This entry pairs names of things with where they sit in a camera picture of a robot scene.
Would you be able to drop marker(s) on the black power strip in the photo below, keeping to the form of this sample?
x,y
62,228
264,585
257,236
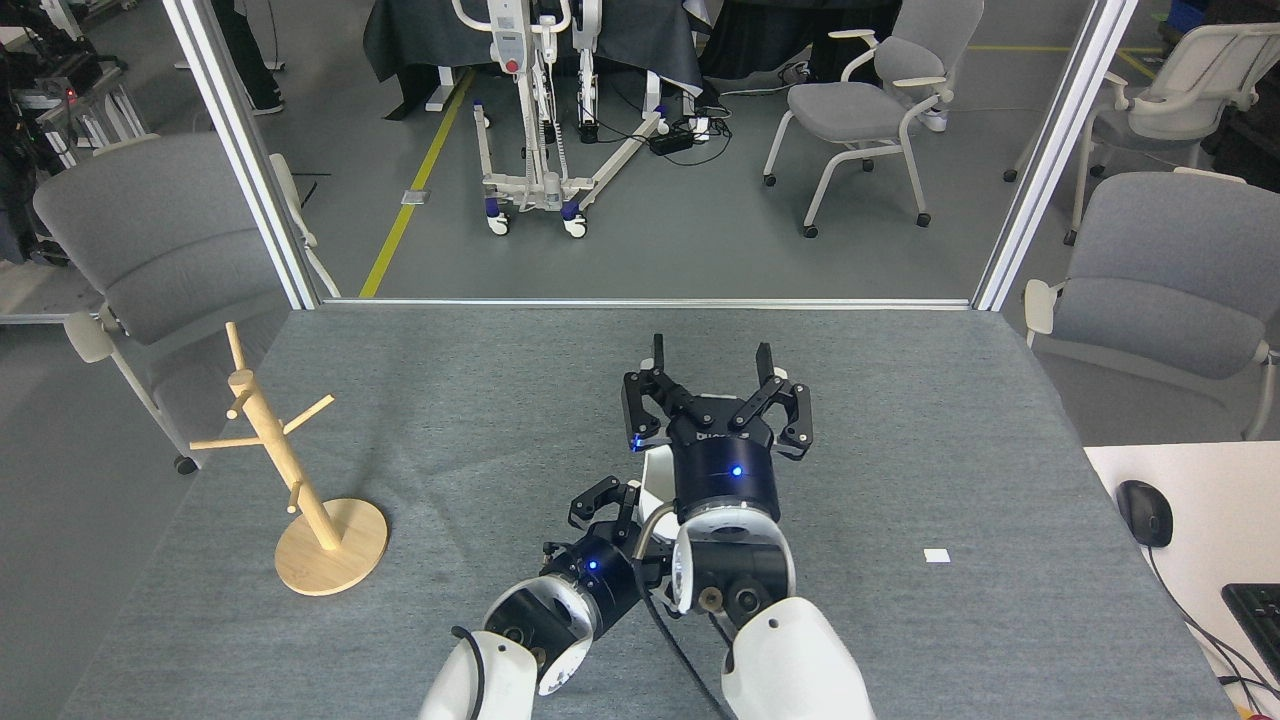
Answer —
x,y
670,141

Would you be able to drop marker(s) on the silver frame rail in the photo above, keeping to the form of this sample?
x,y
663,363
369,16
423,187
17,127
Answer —
x,y
650,303

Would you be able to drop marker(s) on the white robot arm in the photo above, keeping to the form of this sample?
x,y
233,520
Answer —
x,y
790,660
500,680

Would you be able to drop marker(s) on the grey chair with white frame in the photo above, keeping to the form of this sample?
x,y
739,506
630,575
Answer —
x,y
1170,280
160,250
1190,90
860,108

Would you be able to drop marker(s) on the table with black cloth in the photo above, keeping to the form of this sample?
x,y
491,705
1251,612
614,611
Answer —
x,y
420,40

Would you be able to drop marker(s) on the black computer mouse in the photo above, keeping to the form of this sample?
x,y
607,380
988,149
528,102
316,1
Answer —
x,y
1145,512

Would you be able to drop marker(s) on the metal floor outlet plate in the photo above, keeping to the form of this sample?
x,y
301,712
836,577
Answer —
x,y
416,197

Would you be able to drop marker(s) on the wooden cup rack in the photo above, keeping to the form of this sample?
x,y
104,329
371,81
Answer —
x,y
330,560

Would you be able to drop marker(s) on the metal equipment cart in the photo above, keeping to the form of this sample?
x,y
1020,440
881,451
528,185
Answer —
x,y
75,100

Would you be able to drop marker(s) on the person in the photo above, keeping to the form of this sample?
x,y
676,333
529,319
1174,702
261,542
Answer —
x,y
250,60

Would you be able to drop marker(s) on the white stand on wheels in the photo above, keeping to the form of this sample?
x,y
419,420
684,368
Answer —
x,y
510,45

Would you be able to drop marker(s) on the white faceted cup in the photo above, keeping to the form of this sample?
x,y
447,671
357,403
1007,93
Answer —
x,y
656,480

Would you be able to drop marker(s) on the black keyboard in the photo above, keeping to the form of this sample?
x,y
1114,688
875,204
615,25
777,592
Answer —
x,y
1260,620

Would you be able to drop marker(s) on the silver frame post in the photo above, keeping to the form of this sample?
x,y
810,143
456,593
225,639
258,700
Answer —
x,y
1050,160
245,150

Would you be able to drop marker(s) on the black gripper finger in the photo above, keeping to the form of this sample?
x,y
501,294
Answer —
x,y
657,565
645,405
790,415
605,505

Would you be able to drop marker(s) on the blue box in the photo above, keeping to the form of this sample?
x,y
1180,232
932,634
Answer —
x,y
1187,12

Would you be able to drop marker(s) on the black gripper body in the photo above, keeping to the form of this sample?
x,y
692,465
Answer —
x,y
725,465
600,575

